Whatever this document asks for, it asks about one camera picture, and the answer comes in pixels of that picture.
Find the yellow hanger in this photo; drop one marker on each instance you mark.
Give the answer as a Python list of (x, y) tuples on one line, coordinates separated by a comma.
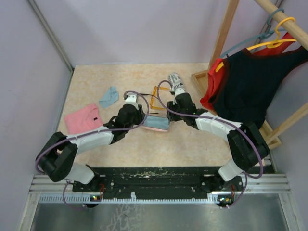
[(271, 44)]

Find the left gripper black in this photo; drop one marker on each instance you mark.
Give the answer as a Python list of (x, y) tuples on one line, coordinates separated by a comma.
[(140, 114)]

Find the light blue cleaning cloth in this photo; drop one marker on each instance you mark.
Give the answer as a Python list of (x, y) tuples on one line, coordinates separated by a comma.
[(156, 122)]

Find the black sunglasses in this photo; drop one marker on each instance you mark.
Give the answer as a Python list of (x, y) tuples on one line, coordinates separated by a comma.
[(149, 102)]

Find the orange sunglasses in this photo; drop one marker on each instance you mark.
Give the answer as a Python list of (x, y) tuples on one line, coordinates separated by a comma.
[(165, 97)]

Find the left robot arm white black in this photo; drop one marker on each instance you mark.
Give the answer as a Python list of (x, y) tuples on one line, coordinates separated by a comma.
[(57, 158)]

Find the red tank top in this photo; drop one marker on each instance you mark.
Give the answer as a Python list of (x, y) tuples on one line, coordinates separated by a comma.
[(215, 78)]

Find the navy tank top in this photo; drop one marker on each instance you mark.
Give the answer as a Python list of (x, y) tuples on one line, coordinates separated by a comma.
[(250, 83)]

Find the pink folded garment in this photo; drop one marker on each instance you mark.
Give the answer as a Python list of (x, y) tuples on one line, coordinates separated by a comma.
[(83, 120)]

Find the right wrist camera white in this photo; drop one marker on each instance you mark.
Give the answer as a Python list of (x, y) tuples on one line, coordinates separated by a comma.
[(177, 91)]

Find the pink glasses case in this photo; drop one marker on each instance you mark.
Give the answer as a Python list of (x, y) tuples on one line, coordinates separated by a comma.
[(156, 128)]

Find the teal hanger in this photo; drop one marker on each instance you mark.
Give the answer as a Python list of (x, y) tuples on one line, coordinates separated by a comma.
[(255, 36)]

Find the newspaper print glasses case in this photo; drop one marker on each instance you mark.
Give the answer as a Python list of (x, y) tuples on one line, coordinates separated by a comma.
[(175, 81)]

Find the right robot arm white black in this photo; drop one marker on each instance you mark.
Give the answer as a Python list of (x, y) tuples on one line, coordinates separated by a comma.
[(246, 144)]

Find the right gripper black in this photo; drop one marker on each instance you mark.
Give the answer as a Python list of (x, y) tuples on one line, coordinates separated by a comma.
[(172, 116)]

